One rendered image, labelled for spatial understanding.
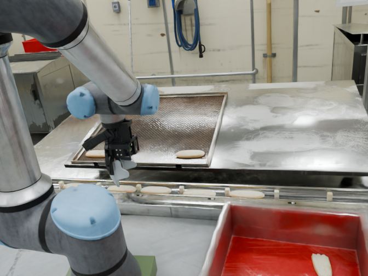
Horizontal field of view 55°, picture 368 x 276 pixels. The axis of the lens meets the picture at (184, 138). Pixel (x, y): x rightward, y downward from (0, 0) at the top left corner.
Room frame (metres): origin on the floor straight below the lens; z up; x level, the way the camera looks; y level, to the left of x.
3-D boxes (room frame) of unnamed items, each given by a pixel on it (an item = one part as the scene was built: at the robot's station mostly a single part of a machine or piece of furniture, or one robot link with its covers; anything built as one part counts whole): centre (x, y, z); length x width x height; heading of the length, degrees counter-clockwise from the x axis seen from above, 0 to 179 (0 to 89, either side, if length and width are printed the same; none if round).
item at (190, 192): (0.90, -0.03, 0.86); 0.10 x 0.04 x 0.01; 72
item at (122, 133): (0.97, 0.19, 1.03); 0.09 x 0.08 x 0.12; 73
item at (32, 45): (4.56, 1.53, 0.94); 0.51 x 0.36 x 0.13; 77
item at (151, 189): (0.94, 0.11, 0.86); 0.10 x 0.04 x 0.01; 73
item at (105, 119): (0.97, 0.20, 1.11); 0.08 x 0.08 x 0.05
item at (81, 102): (0.87, 0.21, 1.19); 0.11 x 0.11 x 0.08; 72
